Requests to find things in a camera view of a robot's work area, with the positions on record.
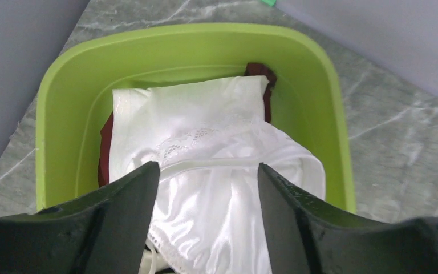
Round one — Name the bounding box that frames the dark red cloth in basin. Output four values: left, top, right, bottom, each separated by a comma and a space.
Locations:
97, 62, 277, 187

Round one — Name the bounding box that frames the green plastic basin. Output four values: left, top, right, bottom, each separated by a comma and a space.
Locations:
35, 23, 356, 213

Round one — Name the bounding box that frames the white satin bra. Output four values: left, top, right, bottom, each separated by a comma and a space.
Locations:
108, 76, 326, 273

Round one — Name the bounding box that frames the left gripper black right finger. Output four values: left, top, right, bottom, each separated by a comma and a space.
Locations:
258, 164, 438, 273

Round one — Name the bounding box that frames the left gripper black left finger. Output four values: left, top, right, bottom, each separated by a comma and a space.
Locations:
0, 162, 160, 273

